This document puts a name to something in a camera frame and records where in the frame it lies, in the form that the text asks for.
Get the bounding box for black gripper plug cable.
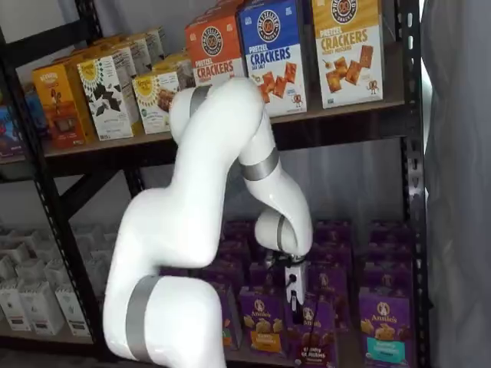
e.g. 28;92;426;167
270;252;299;287

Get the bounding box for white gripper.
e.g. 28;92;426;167
284;263;308;325

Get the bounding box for orange cookie box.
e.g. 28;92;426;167
31;60;96;150

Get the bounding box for yellow pretzel crackers box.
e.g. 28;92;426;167
311;0;384;110

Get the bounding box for purple box teal patch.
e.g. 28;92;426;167
362;260;414;291
367;220;414;242
358;286;414;368
364;239;414;264

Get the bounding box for white Sweet Thins box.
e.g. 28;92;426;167
143;25;168;64
110;36;153;77
75;53;136;141

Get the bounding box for purple box brown patch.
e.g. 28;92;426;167
314;220;352;245
309;241;353;269
306;264;349;333
286;293;339;368

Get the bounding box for wooden shelf board crackers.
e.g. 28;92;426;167
41;97;406;158

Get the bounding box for Simple Mills bar box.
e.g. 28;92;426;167
152;53;195;93
131;71;181;135

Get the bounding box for small white carton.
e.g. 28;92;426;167
84;248;113;298
0;285;31;333
15;257;49;287
18;281;65;337
53;283;92;338
0;255;20;288
74;225;120;252
42;258;72;287

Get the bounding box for orange pretzel crackers box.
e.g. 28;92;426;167
203;0;250;20
184;14;247;88

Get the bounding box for blue pretzel crackers box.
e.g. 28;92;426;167
236;0;308;118

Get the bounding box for purple box green patch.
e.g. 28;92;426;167
209;281;243;350
199;262;246;287

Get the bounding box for black metal shelf rack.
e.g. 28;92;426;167
0;0;430;368

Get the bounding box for blue printed snack box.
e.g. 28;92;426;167
0;105;25;157

